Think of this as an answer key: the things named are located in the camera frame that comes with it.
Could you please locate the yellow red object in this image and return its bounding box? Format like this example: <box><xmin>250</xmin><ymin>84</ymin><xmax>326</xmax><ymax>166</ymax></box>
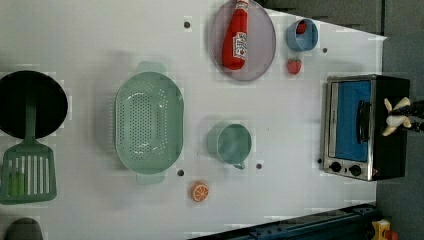
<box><xmin>372</xmin><ymin>219</ymin><xmax>399</xmax><ymax>240</ymax></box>

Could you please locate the black toaster oven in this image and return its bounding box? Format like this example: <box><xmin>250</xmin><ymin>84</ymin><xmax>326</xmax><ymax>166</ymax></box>
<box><xmin>322</xmin><ymin>75</ymin><xmax>410</xmax><ymax>181</ymax></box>

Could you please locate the dark grey object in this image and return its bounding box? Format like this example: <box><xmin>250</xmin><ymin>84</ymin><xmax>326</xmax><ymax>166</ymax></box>
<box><xmin>3</xmin><ymin>218</ymin><xmax>44</xmax><ymax>240</ymax></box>

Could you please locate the black round pan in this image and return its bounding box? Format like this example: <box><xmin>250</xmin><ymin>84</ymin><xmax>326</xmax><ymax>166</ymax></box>
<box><xmin>0</xmin><ymin>70</ymin><xmax>68</xmax><ymax>139</ymax></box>

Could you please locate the green cup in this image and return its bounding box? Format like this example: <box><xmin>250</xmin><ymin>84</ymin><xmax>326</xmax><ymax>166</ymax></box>
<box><xmin>206</xmin><ymin>122</ymin><xmax>252</xmax><ymax>170</ymax></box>

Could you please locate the blue bowl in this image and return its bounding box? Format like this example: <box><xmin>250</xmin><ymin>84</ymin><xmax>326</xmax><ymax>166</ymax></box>
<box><xmin>286</xmin><ymin>19</ymin><xmax>318</xmax><ymax>52</ymax></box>

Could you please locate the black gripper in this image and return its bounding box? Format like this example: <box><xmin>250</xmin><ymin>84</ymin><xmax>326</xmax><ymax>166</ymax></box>
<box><xmin>403</xmin><ymin>100</ymin><xmax>424</xmax><ymax>132</ymax></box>

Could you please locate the blue metal frame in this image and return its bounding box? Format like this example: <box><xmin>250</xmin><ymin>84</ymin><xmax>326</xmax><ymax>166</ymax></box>
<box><xmin>190</xmin><ymin>204</ymin><xmax>381</xmax><ymax>240</ymax></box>

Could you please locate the red ketchup bottle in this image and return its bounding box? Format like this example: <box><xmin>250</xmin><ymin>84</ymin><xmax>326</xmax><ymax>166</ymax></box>
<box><xmin>222</xmin><ymin>0</ymin><xmax>249</xmax><ymax>70</ymax></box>

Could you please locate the strawberry on table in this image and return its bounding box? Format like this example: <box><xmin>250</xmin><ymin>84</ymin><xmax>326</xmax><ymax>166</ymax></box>
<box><xmin>287</xmin><ymin>59</ymin><xmax>302</xmax><ymax>75</ymax></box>

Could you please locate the green perforated colander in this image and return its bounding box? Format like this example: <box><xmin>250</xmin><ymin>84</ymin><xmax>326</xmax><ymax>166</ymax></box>
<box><xmin>114</xmin><ymin>61</ymin><xmax>184</xmax><ymax>185</ymax></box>

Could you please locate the green slotted spatula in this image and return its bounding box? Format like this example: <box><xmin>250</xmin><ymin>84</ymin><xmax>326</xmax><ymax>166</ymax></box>
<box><xmin>1</xmin><ymin>97</ymin><xmax>57</xmax><ymax>205</ymax></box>

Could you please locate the purple round plate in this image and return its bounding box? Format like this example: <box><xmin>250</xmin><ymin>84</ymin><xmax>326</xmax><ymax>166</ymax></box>
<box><xmin>208</xmin><ymin>0</ymin><xmax>276</xmax><ymax>81</ymax></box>

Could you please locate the orange slice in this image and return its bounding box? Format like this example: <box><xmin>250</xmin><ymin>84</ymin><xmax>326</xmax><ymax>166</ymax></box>
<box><xmin>191</xmin><ymin>182</ymin><xmax>209</xmax><ymax>202</ymax></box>

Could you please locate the strawberry in bowl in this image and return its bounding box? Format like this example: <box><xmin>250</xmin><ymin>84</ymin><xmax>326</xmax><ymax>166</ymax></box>
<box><xmin>296</xmin><ymin>20</ymin><xmax>307</xmax><ymax>34</ymax></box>

